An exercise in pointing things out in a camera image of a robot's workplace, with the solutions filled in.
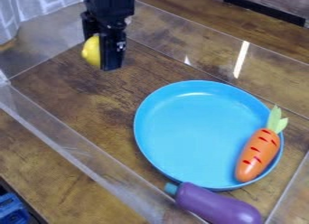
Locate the blue round plate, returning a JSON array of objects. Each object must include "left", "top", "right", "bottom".
[{"left": 134, "top": 80, "right": 270, "bottom": 191}]

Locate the purple toy eggplant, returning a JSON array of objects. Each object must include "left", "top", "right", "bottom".
[{"left": 164, "top": 182, "right": 262, "bottom": 224}]

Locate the clear acrylic enclosure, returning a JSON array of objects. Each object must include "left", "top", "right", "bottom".
[{"left": 0, "top": 0, "right": 309, "bottom": 224}]

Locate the blue plastic crate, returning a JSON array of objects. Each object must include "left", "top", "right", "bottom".
[{"left": 0, "top": 192, "right": 29, "bottom": 224}]

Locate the white curtain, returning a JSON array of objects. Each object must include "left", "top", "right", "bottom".
[{"left": 0, "top": 0, "right": 83, "bottom": 45}]

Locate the orange toy carrot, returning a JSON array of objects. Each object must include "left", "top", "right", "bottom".
[{"left": 234, "top": 106, "right": 289, "bottom": 182}]

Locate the yellow toy lemon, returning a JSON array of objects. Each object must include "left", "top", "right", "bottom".
[{"left": 80, "top": 35, "right": 100, "bottom": 67}]

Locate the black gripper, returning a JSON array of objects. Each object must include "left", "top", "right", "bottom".
[{"left": 80, "top": 0, "right": 135, "bottom": 71}]

